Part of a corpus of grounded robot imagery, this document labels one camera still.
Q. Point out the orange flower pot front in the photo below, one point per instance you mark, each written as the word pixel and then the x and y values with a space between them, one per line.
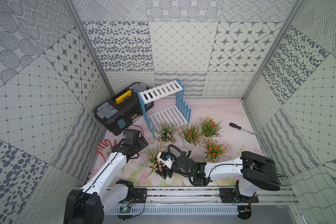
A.
pixel 214 150

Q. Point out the blue white two-tier rack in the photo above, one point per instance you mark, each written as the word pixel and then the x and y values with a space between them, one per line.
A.
pixel 177 115

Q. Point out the aluminium mounting rail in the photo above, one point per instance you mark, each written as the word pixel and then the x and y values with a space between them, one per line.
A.
pixel 210 195

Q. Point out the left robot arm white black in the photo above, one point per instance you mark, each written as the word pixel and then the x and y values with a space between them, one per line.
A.
pixel 89 204

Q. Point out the red white glove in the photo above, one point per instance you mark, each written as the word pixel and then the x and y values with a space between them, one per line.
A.
pixel 104 148

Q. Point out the black handle screwdriver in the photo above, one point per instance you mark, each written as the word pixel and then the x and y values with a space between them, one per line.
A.
pixel 240 128

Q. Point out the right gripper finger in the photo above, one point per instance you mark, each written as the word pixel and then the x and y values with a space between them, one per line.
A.
pixel 163 156
pixel 164 173

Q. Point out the pink flower pot front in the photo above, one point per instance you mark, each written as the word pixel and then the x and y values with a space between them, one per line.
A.
pixel 156 165

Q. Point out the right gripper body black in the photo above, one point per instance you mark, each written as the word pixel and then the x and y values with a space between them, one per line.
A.
pixel 176 169

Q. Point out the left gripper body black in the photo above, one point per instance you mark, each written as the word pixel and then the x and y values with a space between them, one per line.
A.
pixel 131 134

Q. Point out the pink flower pot back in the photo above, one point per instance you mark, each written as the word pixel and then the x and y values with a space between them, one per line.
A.
pixel 166 133

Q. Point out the pink flower pot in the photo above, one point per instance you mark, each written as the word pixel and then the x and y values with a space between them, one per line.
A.
pixel 156 165
pixel 166 133

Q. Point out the red flower pot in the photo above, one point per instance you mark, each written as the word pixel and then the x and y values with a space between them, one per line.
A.
pixel 191 133
pixel 210 128

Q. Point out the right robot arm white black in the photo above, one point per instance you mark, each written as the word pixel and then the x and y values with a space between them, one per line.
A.
pixel 258 172

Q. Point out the floral pink table mat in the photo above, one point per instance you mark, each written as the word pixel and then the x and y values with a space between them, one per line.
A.
pixel 237 141

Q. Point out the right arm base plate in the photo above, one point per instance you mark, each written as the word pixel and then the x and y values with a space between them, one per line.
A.
pixel 232 195

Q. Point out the black toolbox yellow handle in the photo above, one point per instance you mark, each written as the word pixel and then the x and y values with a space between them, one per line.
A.
pixel 121 111

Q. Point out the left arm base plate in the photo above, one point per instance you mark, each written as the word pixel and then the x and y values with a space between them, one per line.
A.
pixel 136 195

